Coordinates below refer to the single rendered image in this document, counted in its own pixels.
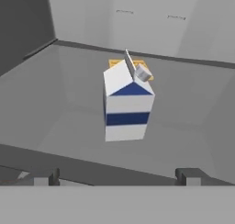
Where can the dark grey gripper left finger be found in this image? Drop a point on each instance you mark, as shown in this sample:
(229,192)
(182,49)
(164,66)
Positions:
(46,176)

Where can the white and blue milk carton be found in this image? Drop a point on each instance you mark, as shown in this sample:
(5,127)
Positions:
(128,102)

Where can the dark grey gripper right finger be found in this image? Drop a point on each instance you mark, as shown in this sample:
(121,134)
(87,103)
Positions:
(189,176)

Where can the grey fridge shelf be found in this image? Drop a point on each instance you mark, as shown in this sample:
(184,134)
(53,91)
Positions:
(61,111)

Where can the flat orange packet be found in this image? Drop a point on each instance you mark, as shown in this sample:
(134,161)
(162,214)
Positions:
(114,62)

